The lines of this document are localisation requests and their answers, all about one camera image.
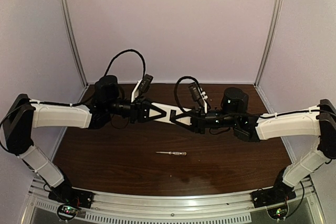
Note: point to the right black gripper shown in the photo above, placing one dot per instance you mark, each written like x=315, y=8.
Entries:
x=195, y=122

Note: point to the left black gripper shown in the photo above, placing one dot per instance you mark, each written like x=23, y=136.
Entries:
x=135, y=111

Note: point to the white red remote control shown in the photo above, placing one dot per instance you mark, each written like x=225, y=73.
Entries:
x=166, y=108

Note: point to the clear handle screwdriver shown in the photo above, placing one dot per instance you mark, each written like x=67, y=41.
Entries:
x=172, y=153

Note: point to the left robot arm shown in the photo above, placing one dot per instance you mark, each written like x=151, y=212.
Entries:
x=107, y=100

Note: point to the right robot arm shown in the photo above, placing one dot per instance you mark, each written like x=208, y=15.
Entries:
x=317, y=121

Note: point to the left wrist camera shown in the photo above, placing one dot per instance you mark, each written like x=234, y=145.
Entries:
x=141, y=87

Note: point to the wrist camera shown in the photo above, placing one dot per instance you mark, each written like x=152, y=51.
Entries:
x=141, y=87
x=199, y=96

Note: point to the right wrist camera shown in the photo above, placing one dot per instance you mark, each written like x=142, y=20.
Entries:
x=199, y=96

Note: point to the front aluminium rail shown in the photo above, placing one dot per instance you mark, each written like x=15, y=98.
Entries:
x=220, y=208

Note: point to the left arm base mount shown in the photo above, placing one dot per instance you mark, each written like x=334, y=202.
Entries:
x=72, y=204

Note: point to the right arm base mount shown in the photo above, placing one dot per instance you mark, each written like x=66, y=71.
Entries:
x=275, y=201

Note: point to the left aluminium frame post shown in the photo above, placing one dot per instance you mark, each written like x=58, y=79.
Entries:
x=72, y=42

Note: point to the aluminium frame post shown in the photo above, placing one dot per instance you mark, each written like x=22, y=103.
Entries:
x=72, y=42
x=276, y=11

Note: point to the right aluminium frame post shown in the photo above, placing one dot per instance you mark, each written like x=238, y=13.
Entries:
x=276, y=11

